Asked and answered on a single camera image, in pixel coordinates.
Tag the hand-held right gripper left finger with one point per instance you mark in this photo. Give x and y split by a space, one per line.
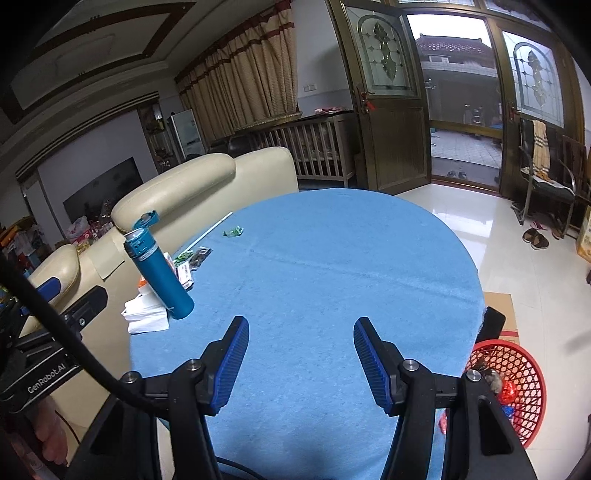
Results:
228 369

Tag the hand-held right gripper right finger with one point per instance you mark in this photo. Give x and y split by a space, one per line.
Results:
374 364

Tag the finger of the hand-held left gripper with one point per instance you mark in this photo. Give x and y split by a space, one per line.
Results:
48 288
90 307

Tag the grey plastic bag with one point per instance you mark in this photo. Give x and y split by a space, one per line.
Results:
492 381

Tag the blue plastic bag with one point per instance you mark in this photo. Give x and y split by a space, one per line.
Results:
509 411

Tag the red mesh plastic basket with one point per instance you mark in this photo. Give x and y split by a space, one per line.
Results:
526 387

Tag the person's left forearm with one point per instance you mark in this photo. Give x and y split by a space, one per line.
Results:
18 457

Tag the person's left hand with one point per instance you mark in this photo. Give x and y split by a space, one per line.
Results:
51 429

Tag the white paper stack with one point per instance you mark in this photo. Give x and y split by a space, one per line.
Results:
145 314

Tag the pile of toys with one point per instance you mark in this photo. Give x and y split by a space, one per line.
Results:
83 230

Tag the teal thermos bottle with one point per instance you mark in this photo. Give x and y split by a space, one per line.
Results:
161 277

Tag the orange and white box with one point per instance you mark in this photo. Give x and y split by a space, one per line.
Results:
183 272

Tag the green packet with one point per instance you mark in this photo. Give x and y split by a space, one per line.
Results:
184 256

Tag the black television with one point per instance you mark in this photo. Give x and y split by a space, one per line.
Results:
104 189

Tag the black foil packet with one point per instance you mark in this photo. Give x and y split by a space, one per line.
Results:
202 258

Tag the black rectangular object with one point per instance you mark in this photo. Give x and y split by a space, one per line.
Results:
493 327

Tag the green candy wrapper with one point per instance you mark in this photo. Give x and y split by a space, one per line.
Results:
233 231

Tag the thin white stick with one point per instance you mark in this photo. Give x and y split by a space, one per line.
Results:
207 231

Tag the flat brown cardboard box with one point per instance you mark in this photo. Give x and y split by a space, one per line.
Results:
505 314

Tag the cream leather sofa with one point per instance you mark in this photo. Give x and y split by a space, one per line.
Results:
184 184

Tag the dark display cabinet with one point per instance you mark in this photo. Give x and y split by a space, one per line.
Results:
159 134

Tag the white standing air conditioner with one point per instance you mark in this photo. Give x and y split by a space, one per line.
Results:
187 134

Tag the brown slipper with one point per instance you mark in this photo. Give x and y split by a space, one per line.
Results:
541 242
530 236

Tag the pink slipper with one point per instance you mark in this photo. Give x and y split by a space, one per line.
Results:
536 225

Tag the wooden crib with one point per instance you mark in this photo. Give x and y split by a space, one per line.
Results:
314 147

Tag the open wooden glass door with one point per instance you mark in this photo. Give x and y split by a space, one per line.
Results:
388 124

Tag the yellow cardboard box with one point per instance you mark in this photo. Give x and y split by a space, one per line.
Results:
585 240

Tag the metal chair with cushion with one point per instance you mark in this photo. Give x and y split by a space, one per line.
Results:
547 187

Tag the pink clothes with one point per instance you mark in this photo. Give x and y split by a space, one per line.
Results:
330 110

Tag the striped beige towel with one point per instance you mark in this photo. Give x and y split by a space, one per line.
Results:
540 150

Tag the beige curtain with red stripe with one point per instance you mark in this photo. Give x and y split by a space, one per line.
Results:
240 78

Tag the dark metal chair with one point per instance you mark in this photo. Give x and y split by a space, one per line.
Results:
579 170

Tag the closed wooden glass door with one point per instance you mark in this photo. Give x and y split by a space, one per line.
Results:
531 92

